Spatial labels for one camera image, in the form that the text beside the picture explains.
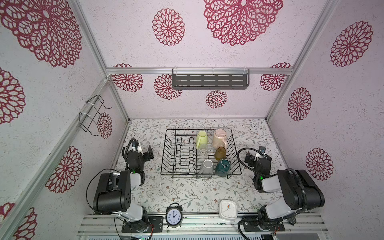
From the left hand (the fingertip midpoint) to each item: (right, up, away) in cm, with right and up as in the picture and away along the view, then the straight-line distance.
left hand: (143, 147), depth 93 cm
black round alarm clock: (+21, -33, -19) cm, 43 cm away
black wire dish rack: (+22, -4, -1) cm, 23 cm away
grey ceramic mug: (+38, -10, -12) cm, 41 cm away
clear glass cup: (+37, -3, -2) cm, 37 cm away
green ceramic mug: (+36, +5, +1) cm, 37 cm away
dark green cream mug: (+47, -10, -12) cm, 50 cm away
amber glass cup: (+48, -4, -1) cm, 48 cm away
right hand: (+70, -2, -2) cm, 71 cm away
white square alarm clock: (+48, -30, -18) cm, 60 cm away
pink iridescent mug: (+47, +5, -1) cm, 47 cm away
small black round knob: (+80, -35, -19) cm, 90 cm away
